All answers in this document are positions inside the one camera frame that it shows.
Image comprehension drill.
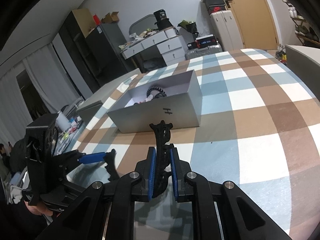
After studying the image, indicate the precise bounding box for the black hair claw clip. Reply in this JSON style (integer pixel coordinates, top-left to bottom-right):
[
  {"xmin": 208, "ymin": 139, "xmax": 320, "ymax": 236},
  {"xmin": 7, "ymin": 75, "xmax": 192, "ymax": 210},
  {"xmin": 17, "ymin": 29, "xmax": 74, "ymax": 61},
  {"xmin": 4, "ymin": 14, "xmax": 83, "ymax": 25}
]
[{"xmin": 149, "ymin": 120, "xmax": 173, "ymax": 198}]

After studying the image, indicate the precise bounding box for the person's left hand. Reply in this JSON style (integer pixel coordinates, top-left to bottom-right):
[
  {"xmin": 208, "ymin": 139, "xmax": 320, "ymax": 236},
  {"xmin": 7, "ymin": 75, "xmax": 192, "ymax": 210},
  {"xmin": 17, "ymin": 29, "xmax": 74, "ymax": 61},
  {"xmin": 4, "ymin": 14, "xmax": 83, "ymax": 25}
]
[{"xmin": 24, "ymin": 202, "xmax": 53, "ymax": 216}]

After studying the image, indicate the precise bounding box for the white cylinder bottle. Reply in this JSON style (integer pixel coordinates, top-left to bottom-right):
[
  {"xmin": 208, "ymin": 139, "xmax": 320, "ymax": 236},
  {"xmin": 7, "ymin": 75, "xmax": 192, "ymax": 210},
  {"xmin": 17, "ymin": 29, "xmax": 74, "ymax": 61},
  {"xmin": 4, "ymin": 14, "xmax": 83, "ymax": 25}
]
[{"xmin": 56, "ymin": 111, "xmax": 71, "ymax": 132}]

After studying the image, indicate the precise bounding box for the grey bedside cabinet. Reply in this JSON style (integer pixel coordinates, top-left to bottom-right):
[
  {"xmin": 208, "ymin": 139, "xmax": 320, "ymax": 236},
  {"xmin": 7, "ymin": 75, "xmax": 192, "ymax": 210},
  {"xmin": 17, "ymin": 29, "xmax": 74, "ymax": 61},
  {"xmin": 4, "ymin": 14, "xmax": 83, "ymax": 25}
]
[{"xmin": 76, "ymin": 69, "xmax": 141, "ymax": 124}]

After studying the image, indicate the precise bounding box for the seated person in background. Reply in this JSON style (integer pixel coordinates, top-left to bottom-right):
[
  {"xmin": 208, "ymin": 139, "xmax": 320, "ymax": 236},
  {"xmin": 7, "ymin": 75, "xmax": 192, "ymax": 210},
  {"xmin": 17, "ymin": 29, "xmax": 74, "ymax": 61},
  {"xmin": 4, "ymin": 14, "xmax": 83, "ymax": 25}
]
[{"xmin": 0, "ymin": 143, "xmax": 14, "ymax": 176}]

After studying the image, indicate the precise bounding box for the white curtain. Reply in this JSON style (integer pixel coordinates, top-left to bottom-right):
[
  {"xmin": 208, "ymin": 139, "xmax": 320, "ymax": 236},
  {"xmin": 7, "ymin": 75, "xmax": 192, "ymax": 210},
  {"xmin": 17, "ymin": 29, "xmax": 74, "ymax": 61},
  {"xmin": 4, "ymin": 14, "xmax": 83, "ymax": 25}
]
[{"xmin": 1, "ymin": 44, "xmax": 81, "ymax": 144}]

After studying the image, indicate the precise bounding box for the grey cardboard box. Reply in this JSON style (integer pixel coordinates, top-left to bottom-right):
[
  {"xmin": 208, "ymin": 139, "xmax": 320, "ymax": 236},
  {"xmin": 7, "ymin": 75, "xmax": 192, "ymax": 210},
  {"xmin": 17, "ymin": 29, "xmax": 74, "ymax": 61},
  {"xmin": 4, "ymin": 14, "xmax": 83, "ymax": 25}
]
[{"xmin": 107, "ymin": 70, "xmax": 202, "ymax": 133}]

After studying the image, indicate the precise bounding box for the plaid bed cover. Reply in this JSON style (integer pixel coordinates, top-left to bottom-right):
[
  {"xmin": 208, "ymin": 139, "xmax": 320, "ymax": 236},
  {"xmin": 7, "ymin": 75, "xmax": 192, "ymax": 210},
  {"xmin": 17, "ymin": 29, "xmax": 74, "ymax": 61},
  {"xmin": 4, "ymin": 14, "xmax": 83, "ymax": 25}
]
[{"xmin": 70, "ymin": 49, "xmax": 319, "ymax": 239}]

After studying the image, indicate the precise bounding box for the black refrigerator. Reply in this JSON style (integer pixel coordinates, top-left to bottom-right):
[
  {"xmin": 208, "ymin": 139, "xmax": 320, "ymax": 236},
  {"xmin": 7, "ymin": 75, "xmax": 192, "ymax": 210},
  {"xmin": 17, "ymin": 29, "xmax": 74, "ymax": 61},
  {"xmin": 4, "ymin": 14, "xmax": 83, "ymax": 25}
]
[{"xmin": 86, "ymin": 23, "xmax": 136, "ymax": 85}]

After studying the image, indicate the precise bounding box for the silver flat suitcase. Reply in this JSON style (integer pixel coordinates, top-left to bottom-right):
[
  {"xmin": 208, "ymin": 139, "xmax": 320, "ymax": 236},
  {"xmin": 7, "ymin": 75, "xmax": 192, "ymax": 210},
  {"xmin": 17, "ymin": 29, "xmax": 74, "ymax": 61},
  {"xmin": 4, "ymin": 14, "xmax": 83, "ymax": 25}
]
[{"xmin": 185, "ymin": 44, "xmax": 223, "ymax": 60}]

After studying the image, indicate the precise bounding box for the white desk with drawers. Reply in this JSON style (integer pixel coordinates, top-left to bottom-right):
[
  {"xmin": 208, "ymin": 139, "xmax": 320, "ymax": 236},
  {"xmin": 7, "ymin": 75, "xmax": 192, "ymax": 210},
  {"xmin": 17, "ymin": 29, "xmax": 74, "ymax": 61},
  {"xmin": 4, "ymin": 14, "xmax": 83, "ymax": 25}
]
[{"xmin": 121, "ymin": 27, "xmax": 188, "ymax": 66}]

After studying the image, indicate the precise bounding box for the cardboard box on fridge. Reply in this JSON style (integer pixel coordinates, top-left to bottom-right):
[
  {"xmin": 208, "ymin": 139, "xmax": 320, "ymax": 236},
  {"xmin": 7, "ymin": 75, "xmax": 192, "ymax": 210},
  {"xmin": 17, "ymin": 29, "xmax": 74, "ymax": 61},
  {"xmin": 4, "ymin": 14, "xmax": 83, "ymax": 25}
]
[{"xmin": 101, "ymin": 11, "xmax": 119, "ymax": 23}]

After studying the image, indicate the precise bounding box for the grey arched mirror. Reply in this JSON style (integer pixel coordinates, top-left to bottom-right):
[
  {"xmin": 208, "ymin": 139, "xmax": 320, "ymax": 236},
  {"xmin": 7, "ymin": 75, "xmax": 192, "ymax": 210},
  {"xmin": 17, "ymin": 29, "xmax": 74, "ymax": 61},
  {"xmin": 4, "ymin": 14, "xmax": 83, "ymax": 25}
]
[{"xmin": 129, "ymin": 14, "xmax": 157, "ymax": 36}]

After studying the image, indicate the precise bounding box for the black red box on suitcase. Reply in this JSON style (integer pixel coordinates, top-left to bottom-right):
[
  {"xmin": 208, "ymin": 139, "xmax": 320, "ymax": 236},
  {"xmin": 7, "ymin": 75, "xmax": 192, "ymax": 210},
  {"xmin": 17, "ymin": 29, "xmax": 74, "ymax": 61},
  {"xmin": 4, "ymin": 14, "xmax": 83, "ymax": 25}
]
[{"xmin": 187, "ymin": 35, "xmax": 217, "ymax": 50}]

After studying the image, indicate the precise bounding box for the black hat on desk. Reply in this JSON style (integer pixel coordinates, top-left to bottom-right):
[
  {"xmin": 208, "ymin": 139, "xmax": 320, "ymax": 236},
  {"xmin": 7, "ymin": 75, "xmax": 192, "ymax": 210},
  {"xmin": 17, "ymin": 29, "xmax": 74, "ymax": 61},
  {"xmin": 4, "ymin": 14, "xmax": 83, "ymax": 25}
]
[{"xmin": 153, "ymin": 9, "xmax": 173, "ymax": 30}]

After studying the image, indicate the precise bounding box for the white upright suitcase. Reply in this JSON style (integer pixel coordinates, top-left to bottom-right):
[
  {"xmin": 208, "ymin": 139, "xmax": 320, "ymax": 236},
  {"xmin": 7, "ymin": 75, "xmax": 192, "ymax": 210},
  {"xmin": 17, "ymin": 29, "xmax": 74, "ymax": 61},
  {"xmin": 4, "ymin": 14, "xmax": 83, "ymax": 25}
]
[{"xmin": 210, "ymin": 10, "xmax": 244, "ymax": 51}]

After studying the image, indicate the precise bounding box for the grey bed footboard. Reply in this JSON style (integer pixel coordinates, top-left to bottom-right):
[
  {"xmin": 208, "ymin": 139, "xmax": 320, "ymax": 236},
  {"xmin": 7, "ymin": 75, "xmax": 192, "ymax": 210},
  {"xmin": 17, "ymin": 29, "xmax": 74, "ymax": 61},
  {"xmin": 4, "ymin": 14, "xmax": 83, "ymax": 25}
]
[{"xmin": 285, "ymin": 45, "xmax": 319, "ymax": 98}]

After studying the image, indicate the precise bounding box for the black shoe box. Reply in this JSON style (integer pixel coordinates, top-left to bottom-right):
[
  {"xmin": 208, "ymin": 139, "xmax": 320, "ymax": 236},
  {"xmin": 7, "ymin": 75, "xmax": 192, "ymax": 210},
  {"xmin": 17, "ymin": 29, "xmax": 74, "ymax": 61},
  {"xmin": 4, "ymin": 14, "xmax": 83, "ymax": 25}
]
[{"xmin": 203, "ymin": 0, "xmax": 226, "ymax": 14}]

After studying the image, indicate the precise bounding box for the shoe rack with shoes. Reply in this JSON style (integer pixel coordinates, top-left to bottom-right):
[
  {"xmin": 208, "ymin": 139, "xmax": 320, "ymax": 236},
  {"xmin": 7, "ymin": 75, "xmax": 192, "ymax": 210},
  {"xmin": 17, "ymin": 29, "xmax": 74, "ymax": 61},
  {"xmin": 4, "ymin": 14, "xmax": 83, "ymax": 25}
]
[{"xmin": 282, "ymin": 0, "xmax": 319, "ymax": 49}]

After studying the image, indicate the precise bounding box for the wooden door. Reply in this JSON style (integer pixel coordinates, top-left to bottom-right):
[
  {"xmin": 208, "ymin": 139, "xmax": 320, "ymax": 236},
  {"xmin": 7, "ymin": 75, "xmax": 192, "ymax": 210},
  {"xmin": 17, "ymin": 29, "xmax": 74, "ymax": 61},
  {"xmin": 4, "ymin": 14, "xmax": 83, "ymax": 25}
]
[{"xmin": 225, "ymin": 0, "xmax": 278, "ymax": 50}]

